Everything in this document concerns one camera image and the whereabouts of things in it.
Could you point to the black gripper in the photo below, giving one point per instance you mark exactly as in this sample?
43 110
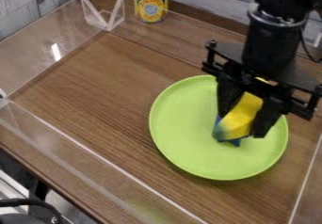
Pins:
260 67

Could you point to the yellow toy banana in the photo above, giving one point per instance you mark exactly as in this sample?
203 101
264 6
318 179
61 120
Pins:
235 124

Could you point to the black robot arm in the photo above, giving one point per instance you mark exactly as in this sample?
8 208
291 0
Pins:
260 83

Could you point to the green round plate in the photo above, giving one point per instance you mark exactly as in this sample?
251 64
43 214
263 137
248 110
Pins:
180 123

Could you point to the yellow labelled tin can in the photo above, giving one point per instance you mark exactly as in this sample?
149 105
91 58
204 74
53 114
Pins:
151 10

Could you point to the clear acrylic tray wall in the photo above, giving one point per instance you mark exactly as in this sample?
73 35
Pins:
80 74

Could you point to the black metal table bracket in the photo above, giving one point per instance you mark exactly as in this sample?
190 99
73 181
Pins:
39 191

